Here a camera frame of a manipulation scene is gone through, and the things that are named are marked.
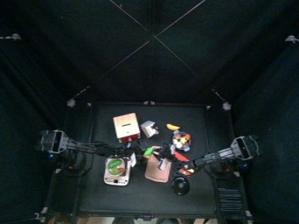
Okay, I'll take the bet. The green toy corn husk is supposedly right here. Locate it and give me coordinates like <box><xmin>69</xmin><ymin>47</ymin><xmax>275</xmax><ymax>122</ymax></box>
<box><xmin>141</xmin><ymin>146</ymin><xmax>155</xmax><ymax>158</ymax></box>

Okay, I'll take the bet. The red toy pepper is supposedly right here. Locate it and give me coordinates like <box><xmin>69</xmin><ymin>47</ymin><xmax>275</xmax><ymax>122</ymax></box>
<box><xmin>172</xmin><ymin>150</ymin><xmax>192</xmax><ymax>163</ymax></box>

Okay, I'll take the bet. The green toy vegetable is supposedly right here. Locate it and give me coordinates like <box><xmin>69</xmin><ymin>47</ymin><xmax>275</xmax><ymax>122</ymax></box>
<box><xmin>107</xmin><ymin>159</ymin><xmax>123</xmax><ymax>170</ymax></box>

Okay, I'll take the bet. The white bowl with vegetables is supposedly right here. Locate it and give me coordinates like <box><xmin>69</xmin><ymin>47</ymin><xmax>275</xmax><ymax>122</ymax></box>
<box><xmin>107</xmin><ymin>157</ymin><xmax>127</xmax><ymax>177</ymax></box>

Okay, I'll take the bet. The bowl of colourful toys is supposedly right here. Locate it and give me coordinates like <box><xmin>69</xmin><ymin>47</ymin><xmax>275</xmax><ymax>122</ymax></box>
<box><xmin>172</xmin><ymin>130</ymin><xmax>192</xmax><ymax>152</ymax></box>

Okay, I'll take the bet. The red and yellow toy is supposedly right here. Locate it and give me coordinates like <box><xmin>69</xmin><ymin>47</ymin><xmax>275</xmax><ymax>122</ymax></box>
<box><xmin>177</xmin><ymin>167</ymin><xmax>196</xmax><ymax>178</ymax></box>

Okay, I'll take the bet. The white kitchen scale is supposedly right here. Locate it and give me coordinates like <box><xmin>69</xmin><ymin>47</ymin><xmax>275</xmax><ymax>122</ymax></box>
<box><xmin>103</xmin><ymin>156</ymin><xmax>131</xmax><ymax>186</ymax></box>

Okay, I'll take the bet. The small grey cube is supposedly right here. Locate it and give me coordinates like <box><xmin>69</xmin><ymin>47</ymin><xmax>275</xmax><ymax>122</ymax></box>
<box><xmin>139</xmin><ymin>120</ymin><xmax>161</xmax><ymax>139</ymax></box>

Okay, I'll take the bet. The yellow toy banana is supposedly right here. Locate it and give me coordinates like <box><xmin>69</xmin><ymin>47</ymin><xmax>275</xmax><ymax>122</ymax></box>
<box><xmin>165</xmin><ymin>123</ymin><xmax>183</xmax><ymax>132</ymax></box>

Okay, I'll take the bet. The black round pan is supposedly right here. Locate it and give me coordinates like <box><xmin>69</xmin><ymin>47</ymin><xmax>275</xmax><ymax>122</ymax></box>
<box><xmin>171</xmin><ymin>176</ymin><xmax>192</xmax><ymax>197</ymax></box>

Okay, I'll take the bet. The pink box with red base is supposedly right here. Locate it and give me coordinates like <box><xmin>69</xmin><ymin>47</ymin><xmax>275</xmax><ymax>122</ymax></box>
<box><xmin>112</xmin><ymin>112</ymin><xmax>143</xmax><ymax>144</ymax></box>

